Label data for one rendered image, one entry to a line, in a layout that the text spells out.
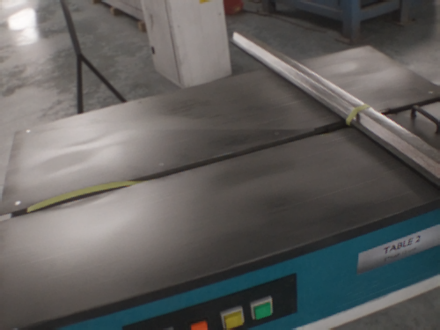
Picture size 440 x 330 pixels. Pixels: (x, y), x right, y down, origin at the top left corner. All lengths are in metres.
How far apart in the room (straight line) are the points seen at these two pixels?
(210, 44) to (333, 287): 2.24
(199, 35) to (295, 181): 2.10
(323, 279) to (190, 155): 0.32
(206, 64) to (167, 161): 2.05
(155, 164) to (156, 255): 0.23
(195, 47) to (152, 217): 2.13
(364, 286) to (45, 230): 0.51
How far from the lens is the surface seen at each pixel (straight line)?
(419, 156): 0.75
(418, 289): 0.85
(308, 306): 0.72
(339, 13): 3.40
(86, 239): 0.69
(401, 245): 0.73
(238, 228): 0.64
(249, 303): 0.65
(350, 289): 0.74
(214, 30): 2.78
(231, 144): 0.81
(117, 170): 0.81
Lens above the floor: 1.17
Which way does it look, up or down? 34 degrees down
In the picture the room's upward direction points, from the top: 9 degrees counter-clockwise
